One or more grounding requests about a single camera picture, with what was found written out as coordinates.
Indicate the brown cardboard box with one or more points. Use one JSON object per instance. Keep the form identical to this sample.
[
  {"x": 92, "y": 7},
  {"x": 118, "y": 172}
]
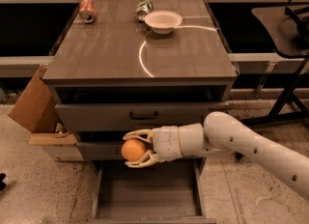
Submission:
[{"x": 35, "y": 111}]

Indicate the black object on floor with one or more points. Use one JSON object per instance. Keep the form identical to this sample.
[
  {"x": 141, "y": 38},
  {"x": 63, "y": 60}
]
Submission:
[{"x": 2, "y": 184}]

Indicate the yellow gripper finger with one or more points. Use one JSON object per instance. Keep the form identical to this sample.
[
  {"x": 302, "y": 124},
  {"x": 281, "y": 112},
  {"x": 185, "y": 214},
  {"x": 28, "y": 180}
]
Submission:
[
  {"x": 145, "y": 135},
  {"x": 149, "y": 158}
]

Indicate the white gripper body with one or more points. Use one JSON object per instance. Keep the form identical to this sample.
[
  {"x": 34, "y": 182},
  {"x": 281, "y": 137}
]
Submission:
[{"x": 165, "y": 143}]

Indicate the orange fruit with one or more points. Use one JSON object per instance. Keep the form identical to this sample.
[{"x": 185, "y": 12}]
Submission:
[{"x": 133, "y": 149}]

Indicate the grey top drawer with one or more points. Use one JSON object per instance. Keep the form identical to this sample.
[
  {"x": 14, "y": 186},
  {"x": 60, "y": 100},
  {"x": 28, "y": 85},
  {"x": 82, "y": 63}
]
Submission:
[{"x": 132, "y": 116}]

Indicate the red soda can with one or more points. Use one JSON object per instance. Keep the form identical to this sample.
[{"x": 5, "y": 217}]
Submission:
[{"x": 87, "y": 11}]

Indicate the grey drawer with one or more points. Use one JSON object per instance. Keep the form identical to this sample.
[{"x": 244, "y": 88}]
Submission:
[
  {"x": 132, "y": 116},
  {"x": 113, "y": 150},
  {"x": 166, "y": 193}
]

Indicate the grey bottom drawer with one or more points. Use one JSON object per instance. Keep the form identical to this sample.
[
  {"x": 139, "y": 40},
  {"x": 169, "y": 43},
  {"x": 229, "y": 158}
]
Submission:
[{"x": 166, "y": 193}]

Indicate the grey middle drawer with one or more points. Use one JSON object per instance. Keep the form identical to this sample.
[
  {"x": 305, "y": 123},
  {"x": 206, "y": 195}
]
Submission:
[{"x": 113, "y": 150}]

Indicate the black side table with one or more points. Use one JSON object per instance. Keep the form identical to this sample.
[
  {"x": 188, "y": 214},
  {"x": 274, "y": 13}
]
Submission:
[{"x": 288, "y": 27}]

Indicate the grey drawer cabinet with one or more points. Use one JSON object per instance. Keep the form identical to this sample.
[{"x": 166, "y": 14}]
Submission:
[{"x": 118, "y": 59}]

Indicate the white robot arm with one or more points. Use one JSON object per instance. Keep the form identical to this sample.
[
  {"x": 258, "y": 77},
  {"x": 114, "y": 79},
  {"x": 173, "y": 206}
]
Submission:
[{"x": 221, "y": 133}]

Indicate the white bowl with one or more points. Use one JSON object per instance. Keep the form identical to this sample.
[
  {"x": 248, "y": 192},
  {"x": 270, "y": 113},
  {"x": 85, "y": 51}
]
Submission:
[{"x": 163, "y": 22}]

